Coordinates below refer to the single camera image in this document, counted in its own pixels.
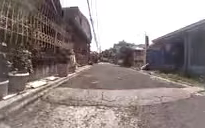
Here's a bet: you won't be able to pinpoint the potted bush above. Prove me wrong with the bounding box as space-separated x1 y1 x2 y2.
7 46 34 75

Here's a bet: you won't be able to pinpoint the worn grey asphalt road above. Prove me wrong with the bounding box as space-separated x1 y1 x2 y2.
0 61 205 128

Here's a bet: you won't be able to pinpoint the distant buildings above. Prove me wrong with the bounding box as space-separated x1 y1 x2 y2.
99 39 147 68

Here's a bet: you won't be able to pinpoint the blue grey building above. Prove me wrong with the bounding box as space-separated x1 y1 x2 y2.
146 15 205 78

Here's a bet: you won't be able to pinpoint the overhead wires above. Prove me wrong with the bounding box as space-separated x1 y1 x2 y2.
85 0 102 54

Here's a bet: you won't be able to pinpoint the building with lattice fence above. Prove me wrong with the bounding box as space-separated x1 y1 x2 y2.
0 0 93 84

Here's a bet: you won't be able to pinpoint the grass strip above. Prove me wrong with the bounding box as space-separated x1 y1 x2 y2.
136 66 205 92

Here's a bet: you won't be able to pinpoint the pole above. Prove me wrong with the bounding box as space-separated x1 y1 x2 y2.
143 31 150 66

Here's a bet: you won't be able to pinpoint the grey concrete kerb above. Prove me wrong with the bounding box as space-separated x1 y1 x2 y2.
0 64 93 125

